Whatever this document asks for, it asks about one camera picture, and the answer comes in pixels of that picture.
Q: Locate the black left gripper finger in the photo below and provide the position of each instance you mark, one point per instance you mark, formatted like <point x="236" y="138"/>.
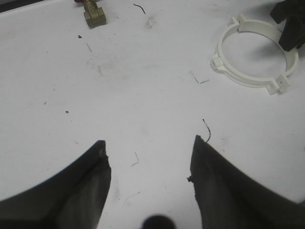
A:
<point x="293" y="35"/>
<point x="288" y="9"/>
<point x="229" y="199"/>
<point x="72" y="199"/>

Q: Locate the white half-ring pipe clamp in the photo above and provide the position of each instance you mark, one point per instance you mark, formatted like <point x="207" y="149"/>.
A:
<point x="220" y="64"/>
<point x="271" y="32"/>

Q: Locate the brass valve red handwheel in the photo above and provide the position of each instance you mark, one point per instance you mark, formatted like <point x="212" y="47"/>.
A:
<point x="93" y="14"/>

